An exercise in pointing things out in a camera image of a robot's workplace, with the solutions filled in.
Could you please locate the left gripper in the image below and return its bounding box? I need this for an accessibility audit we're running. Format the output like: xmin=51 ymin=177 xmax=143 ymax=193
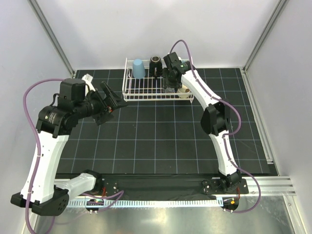
xmin=75 ymin=82 xmax=128 ymax=125

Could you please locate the white wire dish rack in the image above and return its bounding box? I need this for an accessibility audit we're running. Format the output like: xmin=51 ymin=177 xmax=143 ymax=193
xmin=122 ymin=59 xmax=194 ymax=102

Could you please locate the steel cup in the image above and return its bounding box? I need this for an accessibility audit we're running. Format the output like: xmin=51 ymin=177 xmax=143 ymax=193
xmin=176 ymin=85 xmax=191 ymax=98

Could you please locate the black white mug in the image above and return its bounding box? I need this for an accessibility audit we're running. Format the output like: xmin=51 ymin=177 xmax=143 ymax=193
xmin=149 ymin=56 xmax=162 ymax=78

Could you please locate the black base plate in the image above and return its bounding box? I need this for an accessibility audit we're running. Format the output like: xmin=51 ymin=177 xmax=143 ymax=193
xmin=100 ymin=174 xmax=249 ymax=201

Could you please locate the clear glass cup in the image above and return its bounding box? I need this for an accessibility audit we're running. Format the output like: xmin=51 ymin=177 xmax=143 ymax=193
xmin=163 ymin=87 xmax=175 ymax=94

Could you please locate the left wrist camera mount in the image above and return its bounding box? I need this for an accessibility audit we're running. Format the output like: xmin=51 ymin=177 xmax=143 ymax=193
xmin=82 ymin=74 xmax=96 ymax=95

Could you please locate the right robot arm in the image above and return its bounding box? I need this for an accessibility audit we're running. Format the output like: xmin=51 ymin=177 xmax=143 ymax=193
xmin=163 ymin=52 xmax=242 ymax=193

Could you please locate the white cable duct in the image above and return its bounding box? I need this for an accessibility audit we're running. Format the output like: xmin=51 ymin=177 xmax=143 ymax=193
xmin=67 ymin=197 xmax=224 ymax=209

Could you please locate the light blue plastic cup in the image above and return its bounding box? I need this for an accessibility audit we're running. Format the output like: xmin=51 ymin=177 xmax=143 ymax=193
xmin=133 ymin=59 xmax=146 ymax=79

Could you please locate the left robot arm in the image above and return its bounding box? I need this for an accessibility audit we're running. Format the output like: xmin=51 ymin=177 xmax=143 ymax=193
xmin=10 ymin=78 xmax=127 ymax=216

